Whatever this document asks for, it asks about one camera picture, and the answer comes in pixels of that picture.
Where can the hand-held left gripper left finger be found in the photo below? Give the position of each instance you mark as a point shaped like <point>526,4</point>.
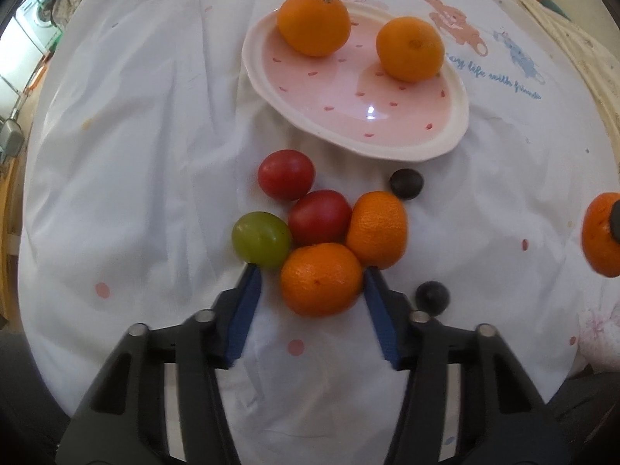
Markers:
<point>244,310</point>

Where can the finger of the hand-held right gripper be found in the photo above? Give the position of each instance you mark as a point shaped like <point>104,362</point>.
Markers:
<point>616,222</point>

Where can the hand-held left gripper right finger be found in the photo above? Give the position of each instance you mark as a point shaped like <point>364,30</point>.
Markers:
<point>380,315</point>

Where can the small mandarin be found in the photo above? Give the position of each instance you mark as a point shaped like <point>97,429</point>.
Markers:
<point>321,279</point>
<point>378,229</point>
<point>596,242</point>

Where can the shiny dark grape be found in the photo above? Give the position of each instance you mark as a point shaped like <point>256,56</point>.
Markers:
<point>432,297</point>

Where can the green grape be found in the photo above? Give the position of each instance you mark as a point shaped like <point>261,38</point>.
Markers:
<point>260,240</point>

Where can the red cherry tomato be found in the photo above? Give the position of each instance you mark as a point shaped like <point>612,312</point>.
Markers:
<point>319,217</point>
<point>286,174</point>

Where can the matt dark grape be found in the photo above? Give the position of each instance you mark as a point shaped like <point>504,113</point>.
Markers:
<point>406,184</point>

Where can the pink plate with white rim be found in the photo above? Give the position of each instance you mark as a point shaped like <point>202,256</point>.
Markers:
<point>339,101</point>

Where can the pink and white cloth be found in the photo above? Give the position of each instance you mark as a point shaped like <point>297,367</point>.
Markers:
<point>600,339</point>

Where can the cream patterned quilt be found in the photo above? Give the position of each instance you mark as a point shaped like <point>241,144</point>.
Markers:
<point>581,43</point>

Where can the white printed tablecloth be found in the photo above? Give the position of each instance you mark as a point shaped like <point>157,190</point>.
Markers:
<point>145,155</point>

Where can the wooden chair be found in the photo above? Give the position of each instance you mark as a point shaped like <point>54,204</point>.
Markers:
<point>8,213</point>

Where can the large orange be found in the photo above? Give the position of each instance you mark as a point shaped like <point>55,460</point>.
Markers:
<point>314,23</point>
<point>410,48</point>

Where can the white washing machine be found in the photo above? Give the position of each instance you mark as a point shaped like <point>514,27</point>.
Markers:
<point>36,9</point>

